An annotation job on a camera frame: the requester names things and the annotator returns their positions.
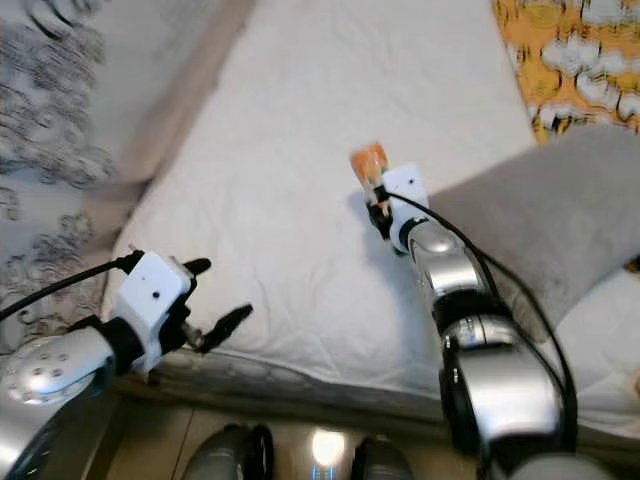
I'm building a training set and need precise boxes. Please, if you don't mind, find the orange snack packet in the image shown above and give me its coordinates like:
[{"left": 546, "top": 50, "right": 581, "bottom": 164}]
[{"left": 350, "top": 142, "right": 391, "bottom": 201}]

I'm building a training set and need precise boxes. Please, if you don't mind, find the grey pillow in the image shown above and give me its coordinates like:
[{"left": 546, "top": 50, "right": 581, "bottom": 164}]
[{"left": 428, "top": 125, "right": 640, "bottom": 321}]

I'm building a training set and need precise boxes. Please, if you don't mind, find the orange egg print blanket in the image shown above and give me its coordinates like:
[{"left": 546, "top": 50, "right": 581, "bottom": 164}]
[{"left": 492, "top": 0, "right": 640, "bottom": 143}]

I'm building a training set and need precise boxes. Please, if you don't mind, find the white quilted mattress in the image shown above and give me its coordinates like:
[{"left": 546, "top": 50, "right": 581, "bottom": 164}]
[{"left": 100, "top": 0, "right": 640, "bottom": 441}]

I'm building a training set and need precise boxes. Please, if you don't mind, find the grey left robot foot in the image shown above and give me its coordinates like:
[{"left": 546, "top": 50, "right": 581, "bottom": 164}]
[{"left": 185, "top": 422, "right": 273, "bottom": 480}]

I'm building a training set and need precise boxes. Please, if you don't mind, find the grey robot foot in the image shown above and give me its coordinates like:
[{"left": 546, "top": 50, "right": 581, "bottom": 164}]
[
  {"left": 185, "top": 422, "right": 273, "bottom": 480},
  {"left": 350, "top": 435, "right": 417, "bottom": 480}
]

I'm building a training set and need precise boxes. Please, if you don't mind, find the grey patterned printed bed panel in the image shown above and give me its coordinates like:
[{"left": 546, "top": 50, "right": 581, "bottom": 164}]
[{"left": 0, "top": 0, "right": 226, "bottom": 351}]

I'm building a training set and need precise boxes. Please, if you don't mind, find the grey right robot foot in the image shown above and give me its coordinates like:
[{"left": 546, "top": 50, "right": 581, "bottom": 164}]
[{"left": 350, "top": 435, "right": 417, "bottom": 480}]

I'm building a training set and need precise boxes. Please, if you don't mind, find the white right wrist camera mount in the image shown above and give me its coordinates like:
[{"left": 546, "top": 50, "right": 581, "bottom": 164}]
[{"left": 382, "top": 163, "right": 431, "bottom": 226}]

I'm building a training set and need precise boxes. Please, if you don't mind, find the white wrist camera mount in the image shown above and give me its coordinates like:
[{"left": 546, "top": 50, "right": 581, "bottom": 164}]
[
  {"left": 382, "top": 163, "right": 431, "bottom": 226},
  {"left": 115, "top": 250, "right": 193, "bottom": 376}
]

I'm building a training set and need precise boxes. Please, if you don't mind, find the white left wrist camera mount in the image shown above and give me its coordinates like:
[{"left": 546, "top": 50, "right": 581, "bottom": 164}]
[{"left": 115, "top": 250, "right": 193, "bottom": 376}]

